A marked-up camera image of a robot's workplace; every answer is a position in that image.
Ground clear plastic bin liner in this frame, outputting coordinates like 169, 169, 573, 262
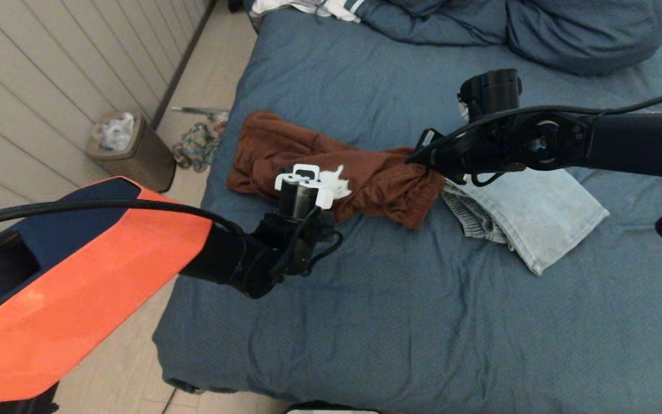
91, 113, 136, 152

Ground brown metal trash bin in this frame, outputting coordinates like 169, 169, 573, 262
85, 110, 176, 194

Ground blue bed cover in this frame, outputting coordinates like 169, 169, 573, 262
153, 9, 662, 414

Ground light blue denim shorts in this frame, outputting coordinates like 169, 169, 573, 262
440, 167, 610, 277

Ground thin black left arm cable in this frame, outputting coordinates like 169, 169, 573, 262
307, 230, 344, 266

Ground thin grey rod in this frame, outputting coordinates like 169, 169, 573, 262
170, 107, 229, 117

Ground crumpled blue duvet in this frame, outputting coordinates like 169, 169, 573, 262
360, 0, 662, 77

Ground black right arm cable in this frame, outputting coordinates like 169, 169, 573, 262
417, 83, 662, 249

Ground brown shorts with white print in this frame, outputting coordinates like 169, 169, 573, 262
226, 110, 447, 229

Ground white striped garment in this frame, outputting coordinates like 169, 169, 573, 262
249, 0, 369, 25

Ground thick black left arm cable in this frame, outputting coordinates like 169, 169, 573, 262
0, 200, 240, 233

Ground multicoloured cloth bundle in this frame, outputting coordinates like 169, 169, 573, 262
172, 122, 227, 174

